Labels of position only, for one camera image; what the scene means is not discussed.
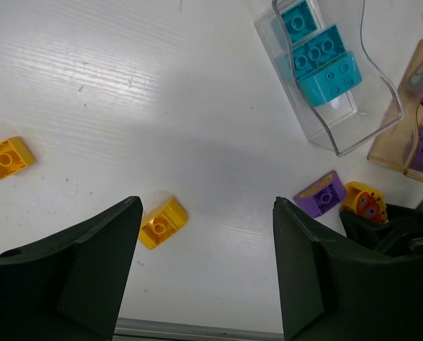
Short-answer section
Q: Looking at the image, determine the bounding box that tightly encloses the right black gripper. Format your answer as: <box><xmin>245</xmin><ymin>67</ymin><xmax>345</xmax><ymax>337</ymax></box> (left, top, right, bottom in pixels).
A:
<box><xmin>340</xmin><ymin>204</ymin><xmax>423</xmax><ymax>254</ymax></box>

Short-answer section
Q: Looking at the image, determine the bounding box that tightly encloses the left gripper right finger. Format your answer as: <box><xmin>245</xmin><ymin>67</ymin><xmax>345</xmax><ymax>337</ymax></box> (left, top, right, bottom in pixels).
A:
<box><xmin>273</xmin><ymin>197</ymin><xmax>423</xmax><ymax>340</ymax></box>

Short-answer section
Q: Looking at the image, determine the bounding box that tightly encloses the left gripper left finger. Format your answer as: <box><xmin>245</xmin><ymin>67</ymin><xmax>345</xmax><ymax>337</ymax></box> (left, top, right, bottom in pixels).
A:
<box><xmin>0</xmin><ymin>196</ymin><xmax>143</xmax><ymax>340</ymax></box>

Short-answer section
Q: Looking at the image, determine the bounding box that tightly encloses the yellow butterfly lego brick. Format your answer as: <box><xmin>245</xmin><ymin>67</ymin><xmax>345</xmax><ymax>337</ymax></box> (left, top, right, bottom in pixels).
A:
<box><xmin>341</xmin><ymin>181</ymin><xmax>388</xmax><ymax>224</ymax></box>

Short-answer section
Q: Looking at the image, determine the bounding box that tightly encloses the purple rounded lego brick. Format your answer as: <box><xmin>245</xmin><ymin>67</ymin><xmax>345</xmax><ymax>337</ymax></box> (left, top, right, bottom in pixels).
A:
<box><xmin>293</xmin><ymin>170</ymin><xmax>347</xmax><ymax>218</ymax></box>

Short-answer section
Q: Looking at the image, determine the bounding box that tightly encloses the yellow curved lego brick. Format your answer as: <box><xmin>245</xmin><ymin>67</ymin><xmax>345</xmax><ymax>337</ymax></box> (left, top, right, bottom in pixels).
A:
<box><xmin>138</xmin><ymin>197</ymin><xmax>189</xmax><ymax>250</ymax></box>

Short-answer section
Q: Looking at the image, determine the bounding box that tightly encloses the teal rounded lego brick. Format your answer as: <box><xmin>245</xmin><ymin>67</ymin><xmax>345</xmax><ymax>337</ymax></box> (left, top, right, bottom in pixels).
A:
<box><xmin>299</xmin><ymin>52</ymin><xmax>363</xmax><ymax>107</ymax></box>

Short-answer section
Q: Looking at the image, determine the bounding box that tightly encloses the teal rectangular lego brick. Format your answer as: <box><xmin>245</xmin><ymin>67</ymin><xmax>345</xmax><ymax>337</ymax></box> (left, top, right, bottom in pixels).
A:
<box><xmin>293</xmin><ymin>25</ymin><xmax>346</xmax><ymax>80</ymax></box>

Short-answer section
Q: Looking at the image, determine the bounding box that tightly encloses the small teal lego brick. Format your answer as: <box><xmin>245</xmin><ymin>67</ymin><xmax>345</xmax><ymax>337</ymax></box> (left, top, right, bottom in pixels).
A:
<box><xmin>278</xmin><ymin>1</ymin><xmax>325</xmax><ymax>48</ymax></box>

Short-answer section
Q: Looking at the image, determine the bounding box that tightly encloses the orange translucent container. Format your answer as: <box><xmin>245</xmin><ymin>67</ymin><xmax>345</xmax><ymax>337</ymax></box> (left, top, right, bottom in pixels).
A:
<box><xmin>368</xmin><ymin>39</ymin><xmax>423</xmax><ymax>182</ymax></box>

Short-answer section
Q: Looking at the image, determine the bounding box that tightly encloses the small yellow lego brick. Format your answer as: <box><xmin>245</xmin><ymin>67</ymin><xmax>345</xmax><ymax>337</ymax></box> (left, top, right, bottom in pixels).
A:
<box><xmin>0</xmin><ymin>136</ymin><xmax>36</xmax><ymax>180</ymax></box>

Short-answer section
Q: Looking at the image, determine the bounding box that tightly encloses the clear plastic container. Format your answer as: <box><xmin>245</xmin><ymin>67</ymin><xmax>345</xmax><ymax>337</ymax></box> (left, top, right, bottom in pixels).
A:
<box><xmin>255</xmin><ymin>1</ymin><xmax>404</xmax><ymax>156</ymax></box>

